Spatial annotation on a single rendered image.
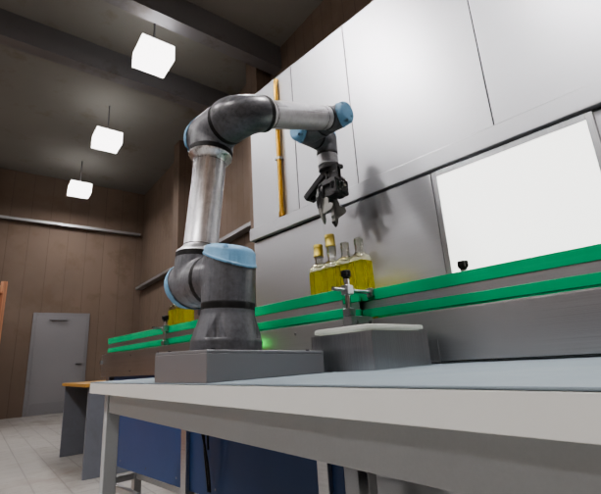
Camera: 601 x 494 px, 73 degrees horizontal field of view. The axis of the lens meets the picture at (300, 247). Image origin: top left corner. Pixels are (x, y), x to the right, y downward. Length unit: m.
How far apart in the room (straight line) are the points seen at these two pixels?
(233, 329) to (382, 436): 0.43
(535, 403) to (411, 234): 1.05
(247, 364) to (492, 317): 0.56
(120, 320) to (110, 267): 1.36
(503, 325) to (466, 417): 0.66
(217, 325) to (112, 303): 10.46
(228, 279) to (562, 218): 0.82
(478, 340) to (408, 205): 0.53
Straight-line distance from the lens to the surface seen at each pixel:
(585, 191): 1.21
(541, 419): 0.35
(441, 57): 1.57
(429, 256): 1.31
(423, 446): 0.46
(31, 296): 11.04
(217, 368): 0.76
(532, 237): 1.21
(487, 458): 0.43
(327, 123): 1.31
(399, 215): 1.39
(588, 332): 0.98
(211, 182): 1.08
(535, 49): 1.43
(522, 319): 1.01
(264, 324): 1.40
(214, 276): 0.87
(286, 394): 0.55
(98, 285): 11.28
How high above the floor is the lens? 0.78
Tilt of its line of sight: 16 degrees up
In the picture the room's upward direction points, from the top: 4 degrees counter-clockwise
